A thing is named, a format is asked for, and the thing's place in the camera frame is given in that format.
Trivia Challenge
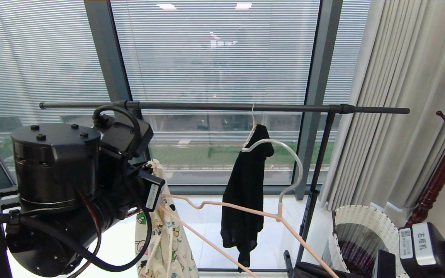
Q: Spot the white laundry basket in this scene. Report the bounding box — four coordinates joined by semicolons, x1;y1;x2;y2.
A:
323;205;410;278

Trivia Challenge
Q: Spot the cream printed garment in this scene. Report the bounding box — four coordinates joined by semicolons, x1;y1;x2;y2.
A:
135;159;200;278

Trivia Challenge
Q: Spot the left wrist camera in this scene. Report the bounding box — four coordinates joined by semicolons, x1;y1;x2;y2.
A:
93;110;154;159

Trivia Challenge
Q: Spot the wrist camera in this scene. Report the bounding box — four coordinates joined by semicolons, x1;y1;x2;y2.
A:
93;110;154;159
398;221;445;278

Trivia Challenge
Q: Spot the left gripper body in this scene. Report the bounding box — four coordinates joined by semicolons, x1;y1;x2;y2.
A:
103;154;166;219

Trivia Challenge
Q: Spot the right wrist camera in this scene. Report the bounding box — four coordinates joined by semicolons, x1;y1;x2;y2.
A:
398;221;445;278

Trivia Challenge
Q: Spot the black clothes rack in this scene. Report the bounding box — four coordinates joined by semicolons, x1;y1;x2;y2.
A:
39;101;410;278

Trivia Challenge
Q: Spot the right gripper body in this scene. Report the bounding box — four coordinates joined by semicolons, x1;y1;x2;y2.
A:
373;250;397;278

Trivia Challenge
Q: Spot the black t-shirt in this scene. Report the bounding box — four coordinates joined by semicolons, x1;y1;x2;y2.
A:
221;124;275;273

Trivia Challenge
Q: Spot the pink clothes hanger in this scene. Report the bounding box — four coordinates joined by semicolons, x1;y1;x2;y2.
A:
242;103;258;149
159;138;341;278

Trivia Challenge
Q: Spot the black cable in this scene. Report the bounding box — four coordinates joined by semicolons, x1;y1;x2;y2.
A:
92;105;143;159
0;164;153;273

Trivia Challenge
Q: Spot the dark red wooden coat stand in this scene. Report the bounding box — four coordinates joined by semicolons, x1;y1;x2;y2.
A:
405;60;445;227

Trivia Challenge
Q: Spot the window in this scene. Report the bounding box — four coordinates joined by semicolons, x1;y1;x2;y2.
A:
0;0;372;195

